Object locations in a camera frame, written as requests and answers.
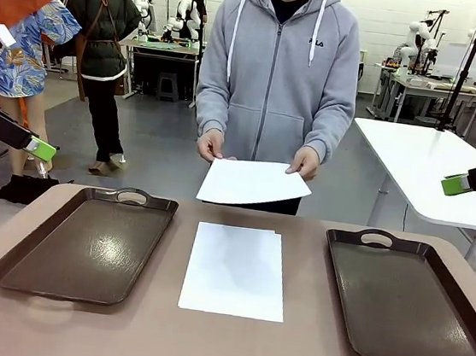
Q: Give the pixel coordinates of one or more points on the white A4 paper sheet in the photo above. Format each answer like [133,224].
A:
[254,184]

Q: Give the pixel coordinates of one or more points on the white A4 paper stack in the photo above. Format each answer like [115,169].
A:
[236,272]

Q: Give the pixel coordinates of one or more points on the grey sleeved left forearm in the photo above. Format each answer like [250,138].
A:
[330,124]

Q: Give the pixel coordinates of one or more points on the grey sleeved right forearm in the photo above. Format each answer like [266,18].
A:
[212,106]

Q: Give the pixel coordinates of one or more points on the person's left hand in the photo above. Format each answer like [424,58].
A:
[307,164]

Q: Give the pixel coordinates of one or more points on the person's right hand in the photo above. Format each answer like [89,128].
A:
[211,145]

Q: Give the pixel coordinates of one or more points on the black bag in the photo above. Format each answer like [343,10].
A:
[26,190]

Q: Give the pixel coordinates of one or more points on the white table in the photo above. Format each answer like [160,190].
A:
[416,164]

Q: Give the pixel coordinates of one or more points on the grey lab desk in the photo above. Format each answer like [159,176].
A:
[445,92]

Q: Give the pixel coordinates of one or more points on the black tripod pole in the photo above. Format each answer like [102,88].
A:
[461,83]

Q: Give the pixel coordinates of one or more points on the brown plastic serving tray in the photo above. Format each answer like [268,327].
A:
[400,304]
[84,246]

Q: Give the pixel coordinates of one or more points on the person in dark green jacket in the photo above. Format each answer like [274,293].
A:
[101,20]

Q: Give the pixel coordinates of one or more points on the grey plastic stool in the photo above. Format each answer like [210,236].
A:
[169,82]

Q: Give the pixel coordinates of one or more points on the lab table with green items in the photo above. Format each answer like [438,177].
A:
[162,48]

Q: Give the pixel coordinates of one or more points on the person in grey hoodie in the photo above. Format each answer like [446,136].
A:
[270,83]

